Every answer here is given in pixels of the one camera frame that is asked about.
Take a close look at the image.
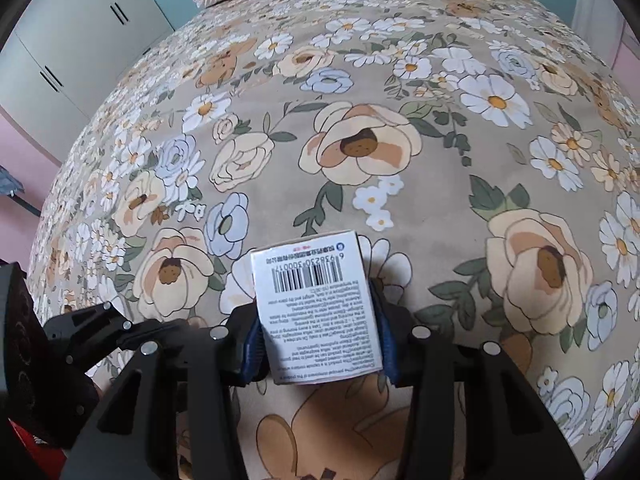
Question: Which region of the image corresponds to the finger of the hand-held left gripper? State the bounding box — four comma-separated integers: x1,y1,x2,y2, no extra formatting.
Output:
117,321,188,356
42,302,130,361

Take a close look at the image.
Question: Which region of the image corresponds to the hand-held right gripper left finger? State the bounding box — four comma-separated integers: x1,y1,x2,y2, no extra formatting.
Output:
62,305,271,480

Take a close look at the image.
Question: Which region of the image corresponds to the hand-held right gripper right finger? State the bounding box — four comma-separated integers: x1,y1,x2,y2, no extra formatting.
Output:
370,285,586,480

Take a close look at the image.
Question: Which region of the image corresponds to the white barcode carton box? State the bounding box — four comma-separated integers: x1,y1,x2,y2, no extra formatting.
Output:
250,230,385,386

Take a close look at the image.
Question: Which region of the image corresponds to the floral bedsheet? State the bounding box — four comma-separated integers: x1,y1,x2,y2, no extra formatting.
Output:
25,0,640,480

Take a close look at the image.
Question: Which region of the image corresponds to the dark metal stand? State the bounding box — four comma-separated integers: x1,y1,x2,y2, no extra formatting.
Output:
0,165,41,217

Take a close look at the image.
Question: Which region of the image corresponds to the pale grey wardrobe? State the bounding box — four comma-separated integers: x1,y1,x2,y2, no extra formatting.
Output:
0,0,176,122

